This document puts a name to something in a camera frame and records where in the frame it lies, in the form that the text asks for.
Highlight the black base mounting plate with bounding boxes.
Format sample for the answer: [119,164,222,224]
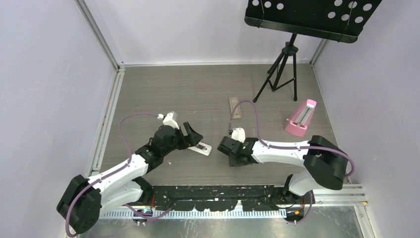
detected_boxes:
[129,185,310,212]

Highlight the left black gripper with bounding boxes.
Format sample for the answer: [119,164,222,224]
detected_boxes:
[162,122,202,156]

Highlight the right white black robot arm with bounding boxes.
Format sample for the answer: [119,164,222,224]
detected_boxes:
[217,135,349,204]

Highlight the white remote face down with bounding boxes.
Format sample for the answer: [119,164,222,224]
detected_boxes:
[188,142,212,156]

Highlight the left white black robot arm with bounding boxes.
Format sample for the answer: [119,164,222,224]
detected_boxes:
[56,122,203,238]

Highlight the white remote with buttons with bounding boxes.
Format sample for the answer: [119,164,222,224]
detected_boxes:
[229,97,242,120]

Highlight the pink box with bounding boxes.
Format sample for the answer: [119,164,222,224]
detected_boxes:
[284,99,317,137]

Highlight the black music stand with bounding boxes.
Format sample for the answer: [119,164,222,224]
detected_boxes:
[244,0,381,102]

